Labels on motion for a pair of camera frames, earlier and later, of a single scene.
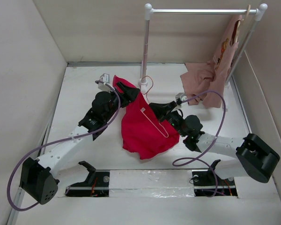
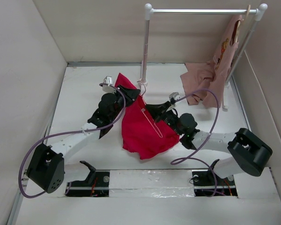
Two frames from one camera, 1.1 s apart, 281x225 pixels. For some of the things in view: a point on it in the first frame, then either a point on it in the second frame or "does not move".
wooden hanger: x=239 y=22 does not move
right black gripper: x=161 y=109 does not move
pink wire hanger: x=148 y=103 -> x=156 y=127
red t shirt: x=144 y=134 does not move
